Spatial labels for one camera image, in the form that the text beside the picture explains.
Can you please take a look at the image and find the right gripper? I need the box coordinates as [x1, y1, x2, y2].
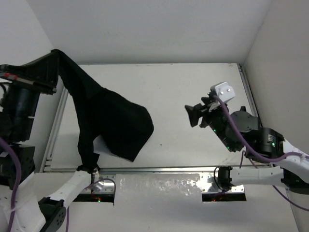
[183, 97, 234, 152]

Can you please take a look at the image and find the black t-shirt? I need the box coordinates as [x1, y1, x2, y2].
[52, 49, 154, 172]

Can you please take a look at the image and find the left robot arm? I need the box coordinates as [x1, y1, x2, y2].
[0, 49, 96, 232]

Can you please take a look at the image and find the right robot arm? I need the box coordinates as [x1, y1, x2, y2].
[185, 96, 309, 195]

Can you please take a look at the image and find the white front cover panel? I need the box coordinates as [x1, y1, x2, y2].
[60, 186, 297, 232]

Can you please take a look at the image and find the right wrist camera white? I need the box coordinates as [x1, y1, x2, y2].
[209, 82, 236, 103]

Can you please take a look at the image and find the right aluminium frame rail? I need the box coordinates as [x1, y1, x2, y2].
[233, 63, 263, 128]

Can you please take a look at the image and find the aluminium frame rail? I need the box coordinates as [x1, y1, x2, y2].
[233, 63, 263, 128]
[39, 75, 69, 173]

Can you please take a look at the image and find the left aluminium frame rail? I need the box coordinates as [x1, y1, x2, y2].
[39, 75, 69, 173]

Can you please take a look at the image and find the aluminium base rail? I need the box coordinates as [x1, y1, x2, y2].
[72, 166, 247, 203]

